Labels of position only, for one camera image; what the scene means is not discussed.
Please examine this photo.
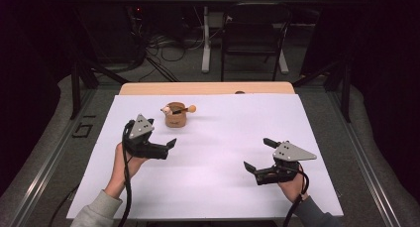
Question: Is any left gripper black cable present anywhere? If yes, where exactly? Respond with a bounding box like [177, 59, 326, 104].
[117, 121, 134, 227]

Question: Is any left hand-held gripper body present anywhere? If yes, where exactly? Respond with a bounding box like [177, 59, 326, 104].
[122, 113, 170, 161]

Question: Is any aluminium floor rail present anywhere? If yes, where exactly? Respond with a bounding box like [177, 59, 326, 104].
[326, 87, 402, 227]
[6, 87, 97, 227]

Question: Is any light wooden table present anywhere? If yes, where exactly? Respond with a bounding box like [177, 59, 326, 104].
[118, 81, 296, 96]

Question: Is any makeup brush with black handle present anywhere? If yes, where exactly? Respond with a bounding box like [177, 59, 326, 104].
[171, 104, 198, 116]

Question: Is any person's left hand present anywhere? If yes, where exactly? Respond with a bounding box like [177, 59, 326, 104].
[110, 143, 149, 190]

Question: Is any tangle of floor cables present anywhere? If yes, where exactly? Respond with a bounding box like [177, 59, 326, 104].
[132, 5, 226, 82]

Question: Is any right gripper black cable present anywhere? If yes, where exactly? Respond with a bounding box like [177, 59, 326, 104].
[281, 169, 311, 227]

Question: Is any white-legged desk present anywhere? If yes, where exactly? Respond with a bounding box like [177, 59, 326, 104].
[181, 0, 328, 75]

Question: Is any black floor cable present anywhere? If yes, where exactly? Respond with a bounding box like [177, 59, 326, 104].
[48, 183, 82, 227]

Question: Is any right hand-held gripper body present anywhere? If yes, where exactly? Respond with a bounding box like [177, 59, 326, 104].
[253, 140, 318, 186]

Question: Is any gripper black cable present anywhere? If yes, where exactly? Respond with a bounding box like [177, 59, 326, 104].
[281, 169, 311, 227]
[117, 121, 134, 227]

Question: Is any white table sheet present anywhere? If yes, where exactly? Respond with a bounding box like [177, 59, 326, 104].
[65, 93, 345, 221]

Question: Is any black folding chair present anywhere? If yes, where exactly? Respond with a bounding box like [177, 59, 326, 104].
[220, 2, 293, 82]

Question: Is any brown wooden cup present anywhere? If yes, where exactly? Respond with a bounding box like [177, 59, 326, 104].
[159, 101, 188, 129]

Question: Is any black metal stand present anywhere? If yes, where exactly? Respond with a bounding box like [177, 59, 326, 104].
[68, 55, 130, 121]
[291, 55, 353, 124]

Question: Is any person's right hand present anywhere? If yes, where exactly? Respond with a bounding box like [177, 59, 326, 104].
[277, 163, 310, 204]

